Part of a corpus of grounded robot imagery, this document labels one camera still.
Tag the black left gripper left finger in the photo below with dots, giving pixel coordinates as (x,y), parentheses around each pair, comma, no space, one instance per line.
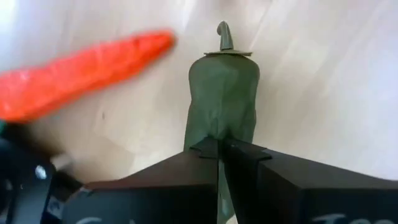
(155,193)

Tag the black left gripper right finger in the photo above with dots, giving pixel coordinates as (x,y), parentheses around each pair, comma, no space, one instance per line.
(311,196)

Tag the dark green pepper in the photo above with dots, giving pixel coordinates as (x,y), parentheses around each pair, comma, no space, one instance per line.
(224,99)

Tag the orange carrot with green leaves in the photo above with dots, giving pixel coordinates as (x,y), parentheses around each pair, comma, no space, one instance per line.
(77,74)

